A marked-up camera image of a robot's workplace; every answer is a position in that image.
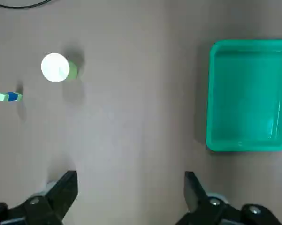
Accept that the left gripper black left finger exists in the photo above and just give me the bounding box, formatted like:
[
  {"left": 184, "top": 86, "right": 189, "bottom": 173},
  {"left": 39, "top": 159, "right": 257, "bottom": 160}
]
[{"left": 0, "top": 170, "right": 78, "bottom": 225}]

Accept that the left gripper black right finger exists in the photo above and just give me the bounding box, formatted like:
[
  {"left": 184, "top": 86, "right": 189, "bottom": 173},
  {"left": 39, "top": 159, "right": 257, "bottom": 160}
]
[{"left": 175, "top": 171, "right": 282, "bottom": 225}]

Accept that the green paper cup white inside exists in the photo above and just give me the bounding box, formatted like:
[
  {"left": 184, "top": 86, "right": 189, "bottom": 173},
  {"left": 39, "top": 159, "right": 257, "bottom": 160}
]
[{"left": 40, "top": 52, "right": 78, "bottom": 83}]

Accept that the green and blue block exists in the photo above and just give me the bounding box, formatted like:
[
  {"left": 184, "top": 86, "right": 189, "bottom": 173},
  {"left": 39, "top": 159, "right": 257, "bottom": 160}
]
[{"left": 0, "top": 91, "right": 23, "bottom": 103}]

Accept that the green plastic tray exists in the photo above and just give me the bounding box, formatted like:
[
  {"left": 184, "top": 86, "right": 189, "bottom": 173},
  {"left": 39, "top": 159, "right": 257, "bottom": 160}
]
[{"left": 206, "top": 39, "right": 282, "bottom": 152}]

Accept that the long black table cable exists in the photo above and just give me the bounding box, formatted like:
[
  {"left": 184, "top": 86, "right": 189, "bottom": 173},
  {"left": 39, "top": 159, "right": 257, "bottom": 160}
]
[{"left": 0, "top": 0, "right": 53, "bottom": 9}]

